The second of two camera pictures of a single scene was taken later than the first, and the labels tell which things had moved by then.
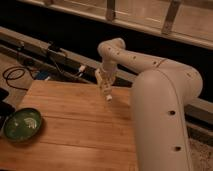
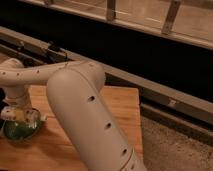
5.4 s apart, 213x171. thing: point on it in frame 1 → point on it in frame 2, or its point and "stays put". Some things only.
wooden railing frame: x=186 y=20 stays put
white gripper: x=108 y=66 → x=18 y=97
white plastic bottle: x=105 y=82 → x=16 y=114
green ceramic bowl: x=22 y=125 stays put
